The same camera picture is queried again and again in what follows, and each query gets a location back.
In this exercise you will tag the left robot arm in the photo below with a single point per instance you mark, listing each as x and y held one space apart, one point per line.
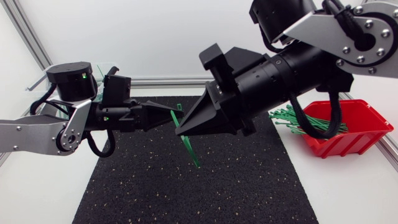
31 133

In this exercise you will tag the red plastic box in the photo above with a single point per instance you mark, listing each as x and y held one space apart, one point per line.
360 124

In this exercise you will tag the clear plastic bin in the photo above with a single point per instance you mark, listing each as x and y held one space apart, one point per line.
43 77

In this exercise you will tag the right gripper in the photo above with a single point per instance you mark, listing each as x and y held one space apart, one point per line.
231 105

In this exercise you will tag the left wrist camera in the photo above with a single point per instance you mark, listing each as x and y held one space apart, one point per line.
116 90

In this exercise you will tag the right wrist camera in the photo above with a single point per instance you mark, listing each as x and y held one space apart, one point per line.
217 62

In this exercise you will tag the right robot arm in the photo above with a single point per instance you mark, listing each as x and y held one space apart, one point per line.
311 34

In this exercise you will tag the black speckled mat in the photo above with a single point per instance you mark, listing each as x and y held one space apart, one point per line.
186 193

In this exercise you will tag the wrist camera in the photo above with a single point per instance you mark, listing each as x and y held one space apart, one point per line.
116 90
217 62

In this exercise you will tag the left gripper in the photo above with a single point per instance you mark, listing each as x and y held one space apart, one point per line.
121 118

